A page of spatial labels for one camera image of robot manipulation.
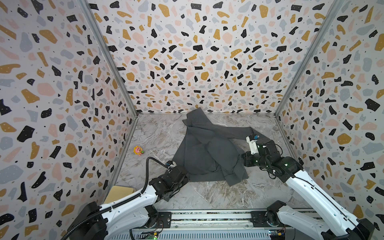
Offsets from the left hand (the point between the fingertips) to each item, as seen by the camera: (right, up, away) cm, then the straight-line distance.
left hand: (190, 174), depth 82 cm
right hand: (+26, +13, -6) cm, 29 cm away
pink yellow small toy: (-34, +11, +13) cm, 38 cm away
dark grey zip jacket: (+12, +10, +12) cm, 20 cm away
